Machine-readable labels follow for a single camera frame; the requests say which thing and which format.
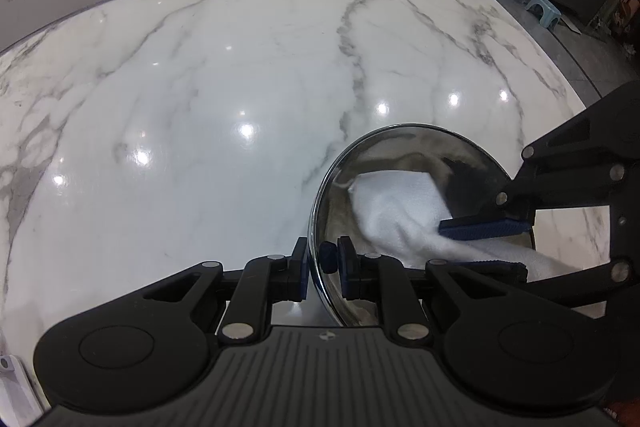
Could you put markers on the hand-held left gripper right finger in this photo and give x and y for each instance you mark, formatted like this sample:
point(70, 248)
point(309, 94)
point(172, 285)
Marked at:
point(345, 272)

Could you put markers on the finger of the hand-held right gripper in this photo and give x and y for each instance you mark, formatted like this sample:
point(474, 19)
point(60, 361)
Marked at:
point(480, 229)
point(492, 268)

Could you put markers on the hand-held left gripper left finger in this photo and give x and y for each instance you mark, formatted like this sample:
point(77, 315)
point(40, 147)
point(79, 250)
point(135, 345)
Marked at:
point(300, 269)

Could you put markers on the white cloth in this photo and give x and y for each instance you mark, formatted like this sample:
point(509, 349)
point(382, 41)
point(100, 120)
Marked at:
point(395, 207)

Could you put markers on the stainless steel bowl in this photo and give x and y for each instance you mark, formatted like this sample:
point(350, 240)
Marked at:
point(400, 157)

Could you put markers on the small blue stool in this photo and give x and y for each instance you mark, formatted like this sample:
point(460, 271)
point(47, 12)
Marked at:
point(544, 8)

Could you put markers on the white plastic device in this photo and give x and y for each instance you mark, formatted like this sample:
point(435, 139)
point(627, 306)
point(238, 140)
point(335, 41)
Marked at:
point(17, 389)

